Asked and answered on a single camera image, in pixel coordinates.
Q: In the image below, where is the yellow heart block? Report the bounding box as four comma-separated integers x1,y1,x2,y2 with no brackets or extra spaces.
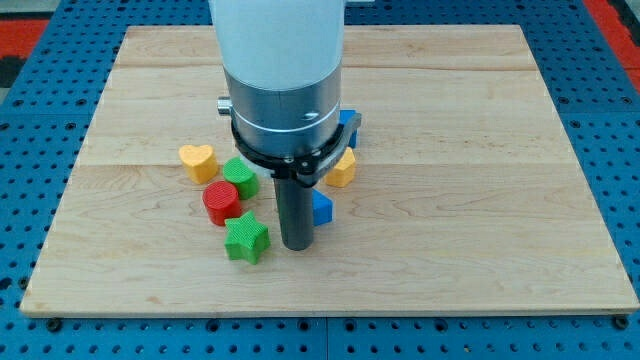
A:
178,145,219,184

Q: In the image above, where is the red cylinder block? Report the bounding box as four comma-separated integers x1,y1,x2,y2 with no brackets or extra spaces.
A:
202,181,242,226

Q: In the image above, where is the blue cube block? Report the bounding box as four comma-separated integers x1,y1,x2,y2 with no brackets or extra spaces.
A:
339,109,358,149

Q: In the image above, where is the yellow hexagon block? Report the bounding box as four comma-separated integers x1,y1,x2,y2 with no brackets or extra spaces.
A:
324,147,356,188

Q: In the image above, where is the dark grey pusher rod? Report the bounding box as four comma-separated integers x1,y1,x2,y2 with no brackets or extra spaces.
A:
274,179,314,251

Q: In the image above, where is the blue triangle block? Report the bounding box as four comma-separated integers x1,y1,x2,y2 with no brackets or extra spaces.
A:
312,189,333,226

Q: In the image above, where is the green star block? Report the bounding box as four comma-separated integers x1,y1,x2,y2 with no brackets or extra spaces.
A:
224,211,271,265

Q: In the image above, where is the green cylinder block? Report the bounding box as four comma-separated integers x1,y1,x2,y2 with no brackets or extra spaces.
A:
223,157,259,200

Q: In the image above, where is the black clamp ring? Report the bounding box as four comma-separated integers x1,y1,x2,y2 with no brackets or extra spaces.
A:
230,112,363,189

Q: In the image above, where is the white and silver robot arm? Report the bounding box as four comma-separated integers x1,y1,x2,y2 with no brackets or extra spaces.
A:
210,0,345,158

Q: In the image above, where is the wooden board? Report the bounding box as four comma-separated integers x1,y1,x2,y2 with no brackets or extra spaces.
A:
21,25,639,318

